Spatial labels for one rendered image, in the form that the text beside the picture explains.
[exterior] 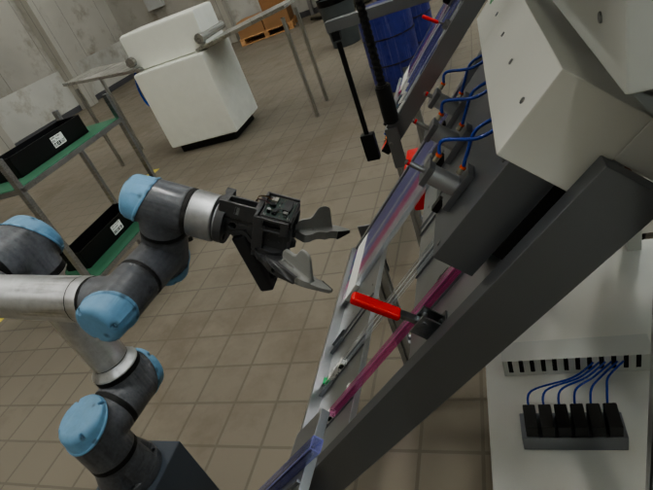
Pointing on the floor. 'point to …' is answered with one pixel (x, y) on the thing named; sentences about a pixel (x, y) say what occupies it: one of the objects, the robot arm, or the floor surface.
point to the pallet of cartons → (267, 23)
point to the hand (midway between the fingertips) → (341, 262)
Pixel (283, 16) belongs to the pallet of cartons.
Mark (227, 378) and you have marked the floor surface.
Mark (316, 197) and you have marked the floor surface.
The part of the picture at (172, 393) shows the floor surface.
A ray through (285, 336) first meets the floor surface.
